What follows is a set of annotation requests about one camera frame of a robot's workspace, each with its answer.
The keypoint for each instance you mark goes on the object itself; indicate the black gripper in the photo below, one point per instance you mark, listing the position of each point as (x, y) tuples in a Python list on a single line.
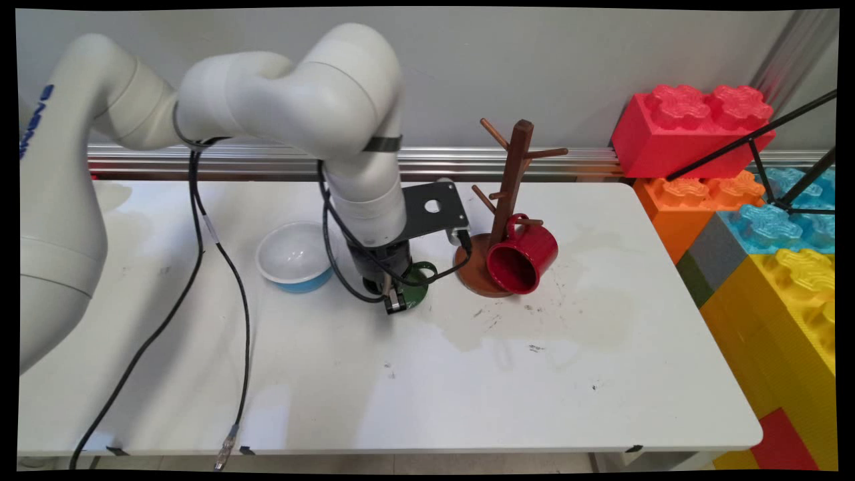
[(377, 264)]

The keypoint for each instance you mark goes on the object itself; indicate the green enamel mug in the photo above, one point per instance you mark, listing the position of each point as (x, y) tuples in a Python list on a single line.
[(419, 295)]

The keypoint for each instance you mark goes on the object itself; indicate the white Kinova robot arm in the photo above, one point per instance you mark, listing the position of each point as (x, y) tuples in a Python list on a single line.
[(280, 93)]

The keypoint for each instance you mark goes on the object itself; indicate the white and blue bowl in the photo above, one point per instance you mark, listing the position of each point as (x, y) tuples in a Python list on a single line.
[(294, 264)]

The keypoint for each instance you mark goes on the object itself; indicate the red enamel mug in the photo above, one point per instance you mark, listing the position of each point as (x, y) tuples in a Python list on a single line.
[(528, 257)]

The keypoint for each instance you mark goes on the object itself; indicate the brown wooden mug tree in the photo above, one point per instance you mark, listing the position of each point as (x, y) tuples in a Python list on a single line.
[(514, 167)]

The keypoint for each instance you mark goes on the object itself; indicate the big orange toy block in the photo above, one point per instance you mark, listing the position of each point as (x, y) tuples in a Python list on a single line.
[(674, 214)]

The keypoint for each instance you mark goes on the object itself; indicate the big dark green toy block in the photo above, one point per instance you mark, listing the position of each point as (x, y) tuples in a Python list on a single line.
[(695, 280)]

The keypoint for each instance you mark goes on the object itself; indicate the big red toy block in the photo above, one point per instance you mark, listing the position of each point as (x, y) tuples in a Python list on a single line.
[(668, 140)]

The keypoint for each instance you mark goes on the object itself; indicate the big grey toy block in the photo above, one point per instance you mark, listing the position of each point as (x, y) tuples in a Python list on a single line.
[(718, 250)]

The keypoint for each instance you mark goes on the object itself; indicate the big light blue toy block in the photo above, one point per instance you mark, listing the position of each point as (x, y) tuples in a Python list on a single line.
[(768, 227)]

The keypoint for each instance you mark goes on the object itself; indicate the big yellow toy block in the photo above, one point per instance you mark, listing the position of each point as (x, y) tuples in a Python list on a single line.
[(775, 321)]

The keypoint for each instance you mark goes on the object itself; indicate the black tripod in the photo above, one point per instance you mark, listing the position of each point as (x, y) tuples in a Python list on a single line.
[(755, 139)]

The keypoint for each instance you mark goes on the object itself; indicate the small red toy block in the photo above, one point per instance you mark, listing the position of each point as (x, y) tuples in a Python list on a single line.
[(785, 444)]

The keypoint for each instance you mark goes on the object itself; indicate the aluminium rail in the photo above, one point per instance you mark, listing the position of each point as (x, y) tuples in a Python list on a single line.
[(467, 160)]

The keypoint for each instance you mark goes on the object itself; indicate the aluminium post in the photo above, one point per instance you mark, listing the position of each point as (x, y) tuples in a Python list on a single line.
[(795, 53)]

